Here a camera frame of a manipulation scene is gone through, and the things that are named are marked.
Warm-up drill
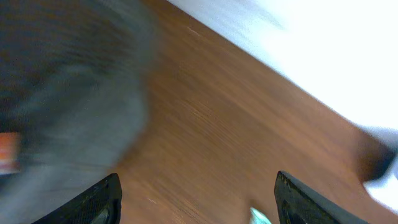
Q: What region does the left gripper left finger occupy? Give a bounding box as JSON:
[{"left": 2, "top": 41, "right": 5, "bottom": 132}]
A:
[{"left": 33, "top": 173, "right": 123, "bottom": 224}]

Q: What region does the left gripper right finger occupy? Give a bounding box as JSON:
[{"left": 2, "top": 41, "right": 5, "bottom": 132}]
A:
[{"left": 274, "top": 170, "right": 365, "bottom": 224}]

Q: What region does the mint green packet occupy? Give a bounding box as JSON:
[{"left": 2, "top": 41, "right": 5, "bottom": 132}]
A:
[{"left": 249, "top": 207, "right": 272, "bottom": 224}]

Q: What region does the small orange box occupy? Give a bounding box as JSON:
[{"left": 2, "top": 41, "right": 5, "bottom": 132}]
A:
[{"left": 0, "top": 132, "right": 21, "bottom": 175}]

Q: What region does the grey plastic mesh basket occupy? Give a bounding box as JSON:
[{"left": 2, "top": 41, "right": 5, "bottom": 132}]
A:
[{"left": 1, "top": 1, "right": 154, "bottom": 223}]

